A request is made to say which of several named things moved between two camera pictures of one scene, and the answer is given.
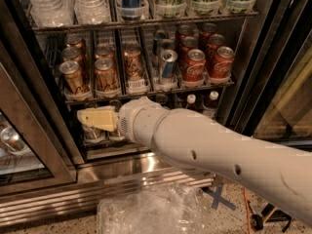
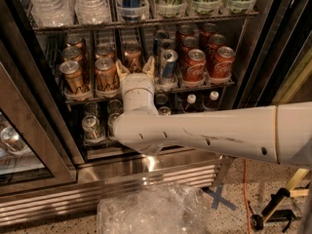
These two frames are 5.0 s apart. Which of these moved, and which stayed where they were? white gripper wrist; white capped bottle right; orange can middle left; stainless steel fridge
Moved: white gripper wrist
Stayed: stainless steel fridge; white capped bottle right; orange can middle left
